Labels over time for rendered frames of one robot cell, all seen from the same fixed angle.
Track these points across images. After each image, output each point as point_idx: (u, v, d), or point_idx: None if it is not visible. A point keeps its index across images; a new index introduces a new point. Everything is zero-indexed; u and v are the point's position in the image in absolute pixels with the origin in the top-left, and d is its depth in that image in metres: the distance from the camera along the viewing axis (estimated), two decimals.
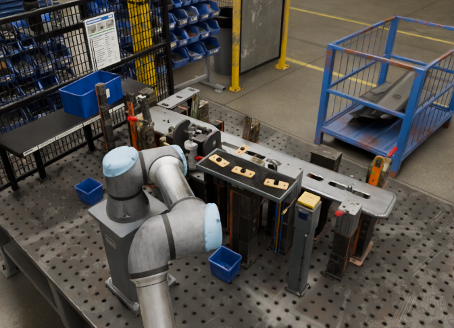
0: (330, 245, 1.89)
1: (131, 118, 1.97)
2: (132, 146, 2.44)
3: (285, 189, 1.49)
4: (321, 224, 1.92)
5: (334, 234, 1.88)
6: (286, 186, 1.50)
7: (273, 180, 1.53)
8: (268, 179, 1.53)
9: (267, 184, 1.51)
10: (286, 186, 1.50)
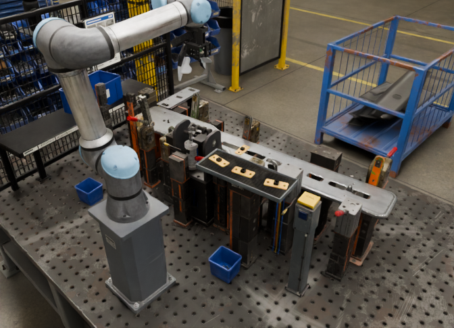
0: (330, 245, 1.89)
1: (131, 118, 1.97)
2: (132, 146, 2.44)
3: (285, 189, 1.49)
4: (321, 224, 1.92)
5: (334, 234, 1.88)
6: (286, 186, 1.50)
7: (273, 180, 1.53)
8: (268, 179, 1.53)
9: (267, 184, 1.51)
10: (286, 186, 1.50)
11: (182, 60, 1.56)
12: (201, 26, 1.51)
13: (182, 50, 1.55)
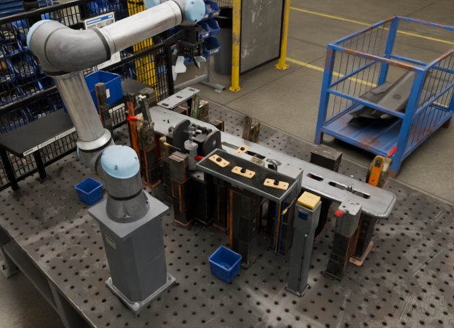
0: (330, 245, 1.89)
1: (131, 118, 1.97)
2: (132, 146, 2.44)
3: (285, 189, 1.49)
4: (321, 224, 1.92)
5: (334, 234, 1.88)
6: (286, 186, 1.50)
7: (273, 180, 1.53)
8: (268, 179, 1.53)
9: (267, 184, 1.51)
10: (286, 186, 1.50)
11: (176, 59, 1.55)
12: (194, 24, 1.51)
13: (175, 49, 1.54)
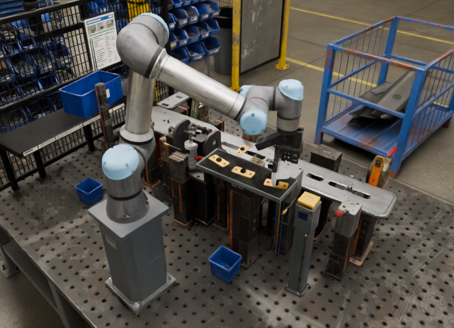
0: (330, 245, 1.89)
1: None
2: None
3: (285, 189, 1.49)
4: (321, 224, 1.92)
5: (334, 234, 1.88)
6: (286, 186, 1.50)
7: None
8: (268, 179, 1.53)
9: (267, 184, 1.51)
10: (286, 186, 1.50)
11: (278, 166, 1.40)
12: (297, 128, 1.37)
13: (275, 155, 1.39)
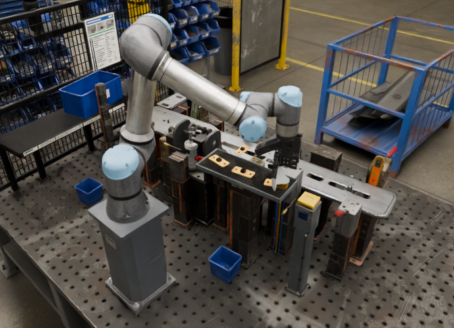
0: (330, 245, 1.89)
1: None
2: None
3: (285, 189, 1.49)
4: (321, 224, 1.92)
5: (334, 234, 1.88)
6: (286, 186, 1.50)
7: None
8: (268, 179, 1.53)
9: (267, 184, 1.51)
10: (286, 186, 1.50)
11: (277, 172, 1.42)
12: (296, 133, 1.38)
13: (275, 162, 1.41)
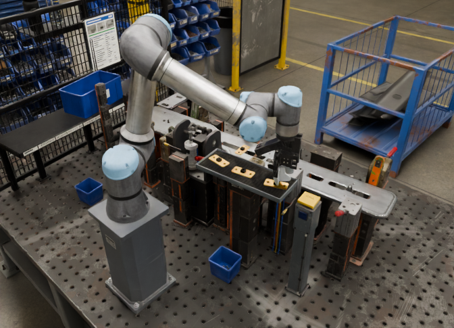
0: (330, 245, 1.89)
1: None
2: None
3: (285, 189, 1.49)
4: (321, 224, 1.92)
5: (334, 234, 1.88)
6: (286, 186, 1.50)
7: (273, 180, 1.53)
8: (268, 179, 1.53)
9: (267, 184, 1.51)
10: (286, 186, 1.50)
11: (278, 172, 1.44)
12: (296, 133, 1.38)
13: (275, 165, 1.42)
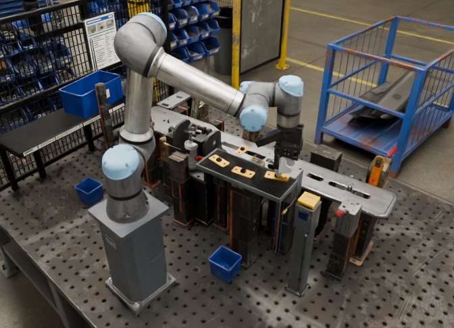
0: (330, 245, 1.89)
1: None
2: None
3: (286, 181, 1.47)
4: (321, 224, 1.92)
5: (334, 234, 1.88)
6: (288, 178, 1.48)
7: (274, 172, 1.51)
8: (269, 172, 1.51)
9: (267, 177, 1.49)
10: (287, 178, 1.48)
11: (278, 164, 1.42)
12: (297, 124, 1.36)
13: (275, 156, 1.40)
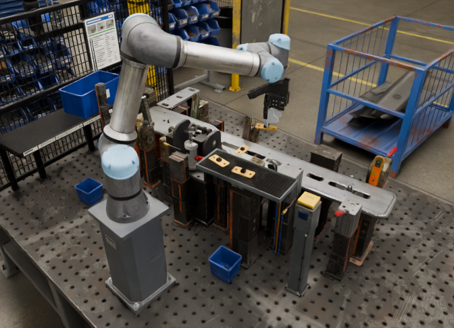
0: (330, 245, 1.89)
1: None
2: None
3: (273, 131, 1.67)
4: (321, 224, 1.92)
5: (334, 234, 1.88)
6: (275, 129, 1.68)
7: (264, 124, 1.72)
8: (259, 124, 1.72)
9: (257, 127, 1.69)
10: (274, 128, 1.69)
11: (267, 113, 1.62)
12: (284, 78, 1.57)
13: (265, 106, 1.60)
